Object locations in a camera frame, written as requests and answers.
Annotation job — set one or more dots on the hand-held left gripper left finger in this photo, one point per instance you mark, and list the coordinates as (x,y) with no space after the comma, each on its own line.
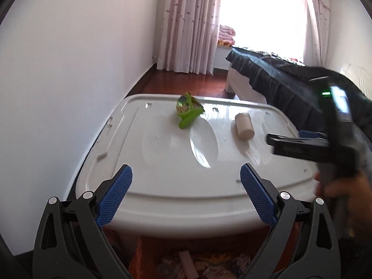
(114,196)

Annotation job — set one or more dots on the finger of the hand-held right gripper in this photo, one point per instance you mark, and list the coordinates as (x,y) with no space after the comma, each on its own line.
(296,148)
(312,134)

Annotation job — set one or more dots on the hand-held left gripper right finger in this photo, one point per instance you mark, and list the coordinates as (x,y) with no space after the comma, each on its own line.
(258,194)

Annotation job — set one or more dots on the person's right hand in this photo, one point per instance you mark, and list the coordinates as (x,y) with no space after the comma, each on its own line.
(351,194)

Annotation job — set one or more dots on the cream cushion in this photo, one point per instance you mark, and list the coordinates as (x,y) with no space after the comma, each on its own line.
(357,77)

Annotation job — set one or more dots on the beige cylinder roll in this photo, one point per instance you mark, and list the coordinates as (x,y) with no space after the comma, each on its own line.
(244,125)

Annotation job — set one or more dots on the white plastic bin lid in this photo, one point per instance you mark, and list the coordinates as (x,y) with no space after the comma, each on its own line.
(151,151)

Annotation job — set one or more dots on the bed with dark blanket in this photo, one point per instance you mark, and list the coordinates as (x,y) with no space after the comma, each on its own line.
(284,78)

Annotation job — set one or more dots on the narrow pink curtain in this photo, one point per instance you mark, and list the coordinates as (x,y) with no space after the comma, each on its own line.
(318,20)

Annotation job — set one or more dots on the green snack bag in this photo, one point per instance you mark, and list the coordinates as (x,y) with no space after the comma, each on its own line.
(187,112)

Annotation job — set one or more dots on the folded pink quilts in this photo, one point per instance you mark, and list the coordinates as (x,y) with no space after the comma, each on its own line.
(226,36)

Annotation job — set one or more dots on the wide pink curtain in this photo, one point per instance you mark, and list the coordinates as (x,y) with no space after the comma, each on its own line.
(190,23)

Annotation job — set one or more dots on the white bed frame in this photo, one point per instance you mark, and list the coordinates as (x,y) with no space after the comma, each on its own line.
(241,84)

